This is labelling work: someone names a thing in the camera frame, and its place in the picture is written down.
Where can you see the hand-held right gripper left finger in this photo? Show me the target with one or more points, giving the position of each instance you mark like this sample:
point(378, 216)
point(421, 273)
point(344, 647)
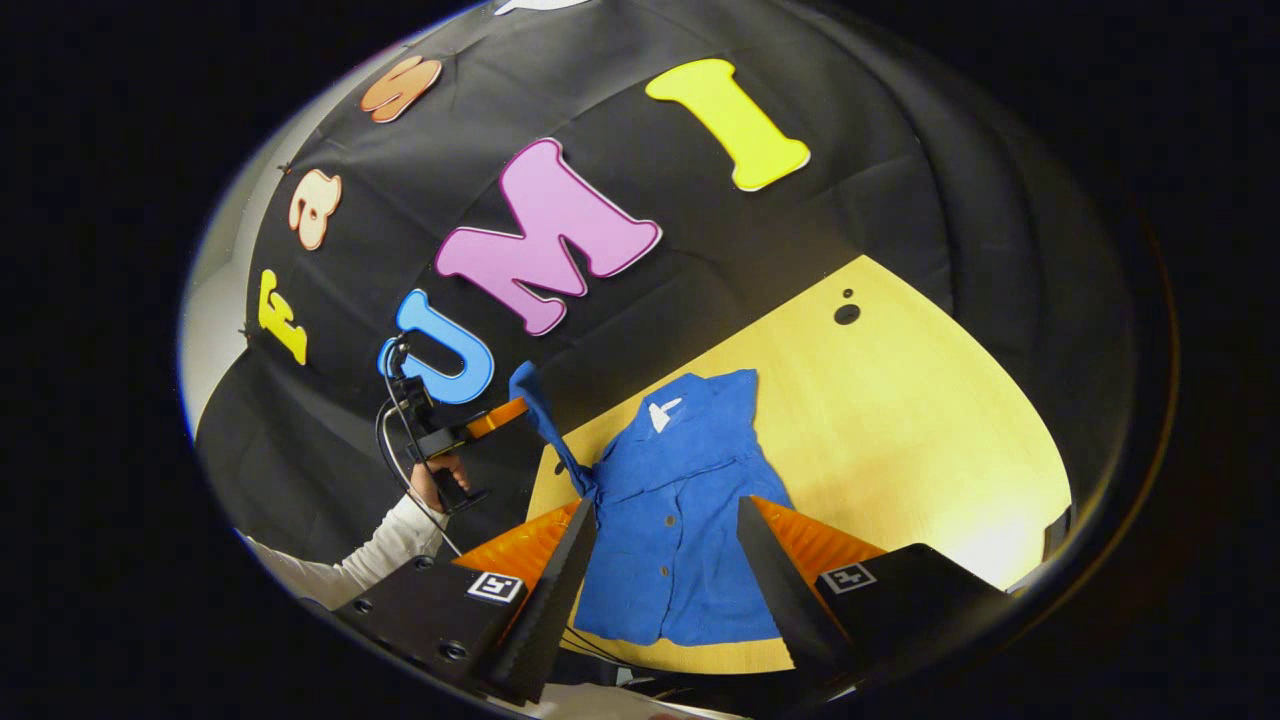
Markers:
point(555, 600)

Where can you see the blue button-up shirt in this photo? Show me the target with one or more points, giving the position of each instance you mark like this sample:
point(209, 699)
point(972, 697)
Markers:
point(680, 500)

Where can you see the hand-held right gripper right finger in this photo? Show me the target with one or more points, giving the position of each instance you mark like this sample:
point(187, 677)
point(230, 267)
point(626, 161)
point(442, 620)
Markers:
point(780, 590)

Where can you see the black backdrop cloth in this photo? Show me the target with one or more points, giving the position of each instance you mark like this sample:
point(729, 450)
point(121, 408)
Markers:
point(800, 230)

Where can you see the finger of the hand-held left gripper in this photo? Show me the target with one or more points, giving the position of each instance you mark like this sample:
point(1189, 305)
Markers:
point(495, 418)

